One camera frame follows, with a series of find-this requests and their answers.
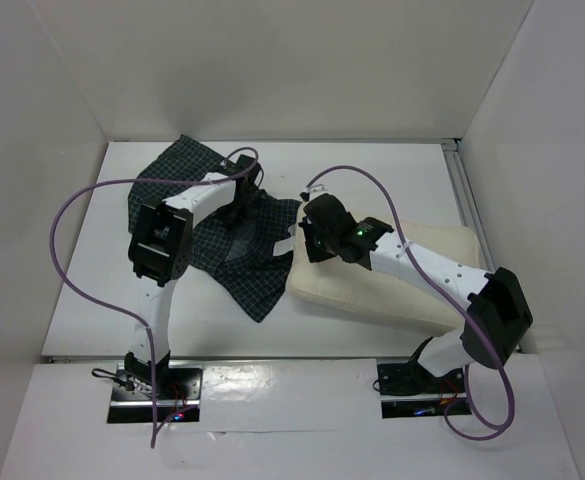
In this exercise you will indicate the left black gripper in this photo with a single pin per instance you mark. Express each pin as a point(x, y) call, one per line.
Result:
point(237, 216)

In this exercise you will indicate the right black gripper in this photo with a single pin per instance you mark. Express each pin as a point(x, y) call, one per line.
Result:
point(313, 245)

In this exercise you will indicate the dark checkered pillowcase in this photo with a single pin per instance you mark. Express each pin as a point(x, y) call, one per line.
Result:
point(240, 255)

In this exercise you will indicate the cream white pillow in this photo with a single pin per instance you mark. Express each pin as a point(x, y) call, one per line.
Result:
point(377, 297)

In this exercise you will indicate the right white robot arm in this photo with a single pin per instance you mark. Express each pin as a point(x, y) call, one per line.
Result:
point(365, 266)

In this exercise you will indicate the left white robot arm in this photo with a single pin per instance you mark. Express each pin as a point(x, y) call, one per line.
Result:
point(160, 251)

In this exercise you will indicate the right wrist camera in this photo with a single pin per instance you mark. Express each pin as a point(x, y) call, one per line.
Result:
point(313, 191)

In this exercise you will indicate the aluminium rail frame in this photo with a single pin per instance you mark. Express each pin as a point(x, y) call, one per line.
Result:
point(467, 200)

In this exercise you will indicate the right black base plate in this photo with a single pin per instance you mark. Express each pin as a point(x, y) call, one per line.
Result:
point(403, 395)

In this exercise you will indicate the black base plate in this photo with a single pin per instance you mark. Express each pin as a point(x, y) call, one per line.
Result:
point(403, 395)
point(178, 398)

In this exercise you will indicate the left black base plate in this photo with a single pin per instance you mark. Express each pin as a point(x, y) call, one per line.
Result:
point(178, 398)

